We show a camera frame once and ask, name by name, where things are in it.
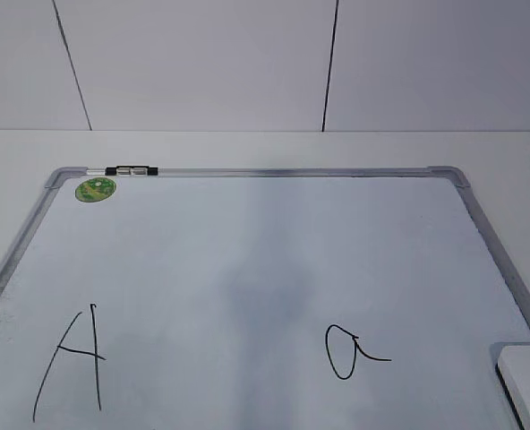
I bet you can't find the white whiteboard eraser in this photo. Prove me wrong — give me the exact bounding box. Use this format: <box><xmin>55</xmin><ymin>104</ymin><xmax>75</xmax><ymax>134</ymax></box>
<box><xmin>490</xmin><ymin>342</ymin><xmax>530</xmax><ymax>429</ymax></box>

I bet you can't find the white framed whiteboard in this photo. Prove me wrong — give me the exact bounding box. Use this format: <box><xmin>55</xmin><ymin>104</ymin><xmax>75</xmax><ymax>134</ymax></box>
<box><xmin>0</xmin><ymin>167</ymin><xmax>530</xmax><ymax>429</ymax></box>

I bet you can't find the black board hanging clip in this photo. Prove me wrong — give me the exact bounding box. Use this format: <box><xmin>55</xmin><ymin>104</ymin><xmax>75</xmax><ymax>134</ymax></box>
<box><xmin>105</xmin><ymin>166</ymin><xmax>158</xmax><ymax>176</ymax></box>

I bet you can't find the green round magnet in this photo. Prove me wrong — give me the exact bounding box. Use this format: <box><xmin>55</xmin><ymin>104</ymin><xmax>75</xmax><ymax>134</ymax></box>
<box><xmin>74</xmin><ymin>177</ymin><xmax>116</xmax><ymax>203</ymax></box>

